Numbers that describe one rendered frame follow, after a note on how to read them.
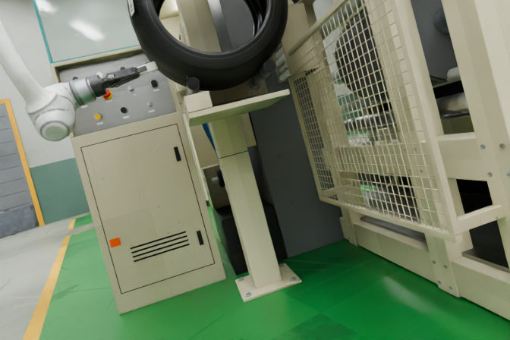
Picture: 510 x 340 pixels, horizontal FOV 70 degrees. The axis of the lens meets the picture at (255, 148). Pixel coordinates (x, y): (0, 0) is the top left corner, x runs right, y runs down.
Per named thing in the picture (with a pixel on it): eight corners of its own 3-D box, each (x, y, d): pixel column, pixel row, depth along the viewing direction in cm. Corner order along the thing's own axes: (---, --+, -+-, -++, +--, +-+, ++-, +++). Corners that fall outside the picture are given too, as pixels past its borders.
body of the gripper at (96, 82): (84, 75, 125) (111, 66, 127) (90, 80, 134) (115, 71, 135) (92, 96, 126) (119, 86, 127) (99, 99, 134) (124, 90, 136)
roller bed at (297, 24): (278, 83, 183) (263, 24, 182) (306, 76, 185) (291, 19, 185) (290, 73, 163) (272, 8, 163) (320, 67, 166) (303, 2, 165)
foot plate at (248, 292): (235, 281, 183) (234, 277, 183) (285, 264, 188) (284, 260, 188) (243, 302, 157) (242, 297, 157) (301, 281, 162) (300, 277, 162)
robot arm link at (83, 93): (74, 83, 133) (90, 78, 134) (84, 107, 133) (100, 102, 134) (66, 78, 124) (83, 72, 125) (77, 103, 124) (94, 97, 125)
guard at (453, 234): (319, 200, 174) (281, 58, 173) (322, 199, 175) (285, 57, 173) (456, 243, 86) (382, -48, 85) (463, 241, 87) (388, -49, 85)
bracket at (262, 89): (181, 114, 161) (175, 92, 161) (266, 93, 169) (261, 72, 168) (181, 113, 158) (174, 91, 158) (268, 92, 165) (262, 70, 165)
